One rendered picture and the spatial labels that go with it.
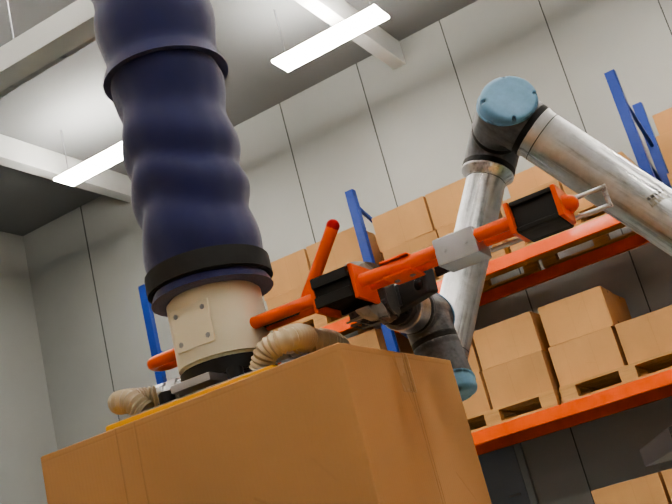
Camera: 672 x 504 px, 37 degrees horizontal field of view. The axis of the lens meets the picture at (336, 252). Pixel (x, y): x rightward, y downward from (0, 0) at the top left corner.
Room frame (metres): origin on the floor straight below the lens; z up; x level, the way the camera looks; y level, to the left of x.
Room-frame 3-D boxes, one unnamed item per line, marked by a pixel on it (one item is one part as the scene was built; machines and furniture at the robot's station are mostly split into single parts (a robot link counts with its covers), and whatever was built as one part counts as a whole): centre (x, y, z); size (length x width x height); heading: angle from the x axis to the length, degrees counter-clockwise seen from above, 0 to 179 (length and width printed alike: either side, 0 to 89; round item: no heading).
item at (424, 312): (1.81, -0.09, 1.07); 0.09 x 0.05 x 0.10; 65
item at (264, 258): (1.72, 0.23, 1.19); 0.23 x 0.23 x 0.04
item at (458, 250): (1.53, -0.19, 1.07); 0.07 x 0.07 x 0.04; 66
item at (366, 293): (1.62, 0.00, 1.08); 0.10 x 0.08 x 0.06; 156
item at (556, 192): (1.47, -0.31, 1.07); 0.08 x 0.07 x 0.05; 66
